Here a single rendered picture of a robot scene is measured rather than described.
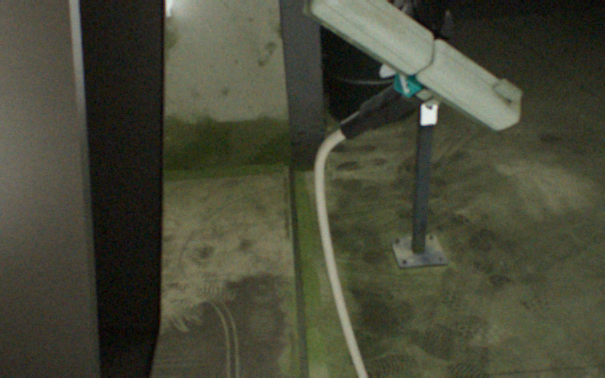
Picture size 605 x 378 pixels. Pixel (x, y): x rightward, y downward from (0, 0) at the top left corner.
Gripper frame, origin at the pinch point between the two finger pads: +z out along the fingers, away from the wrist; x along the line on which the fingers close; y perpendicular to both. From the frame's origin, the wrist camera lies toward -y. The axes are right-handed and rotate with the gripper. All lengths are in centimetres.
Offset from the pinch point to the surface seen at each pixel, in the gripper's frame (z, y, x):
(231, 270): -18, 159, -51
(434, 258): -36, 114, -119
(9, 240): 28.9, 16.9, 35.7
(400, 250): -39, 126, -110
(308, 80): -122, 158, -69
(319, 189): 4.1, 27.4, -4.4
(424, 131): -68, 87, -82
